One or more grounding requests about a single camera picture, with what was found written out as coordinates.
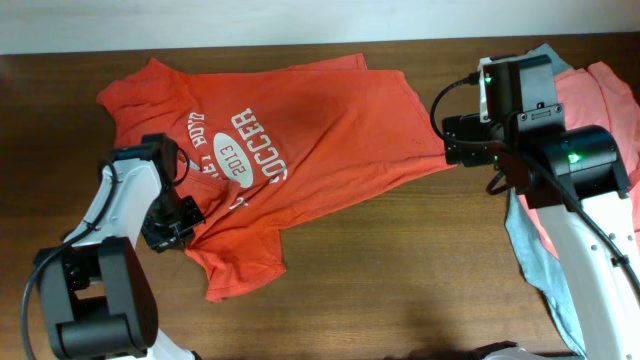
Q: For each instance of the pink shirt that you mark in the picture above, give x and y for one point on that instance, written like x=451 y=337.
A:
x=592 y=96

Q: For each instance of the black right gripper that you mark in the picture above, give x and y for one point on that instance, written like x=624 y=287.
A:
x=462 y=127

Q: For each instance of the grey shirt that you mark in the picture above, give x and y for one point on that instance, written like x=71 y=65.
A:
x=544 y=272

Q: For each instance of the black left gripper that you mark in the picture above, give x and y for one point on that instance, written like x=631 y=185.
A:
x=162 y=242

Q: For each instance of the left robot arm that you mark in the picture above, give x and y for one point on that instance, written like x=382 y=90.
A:
x=94 y=295

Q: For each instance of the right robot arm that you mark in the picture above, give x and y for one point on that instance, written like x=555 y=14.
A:
x=574 y=178

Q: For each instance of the orange soccer t-shirt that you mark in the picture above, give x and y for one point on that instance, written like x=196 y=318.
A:
x=262 y=152

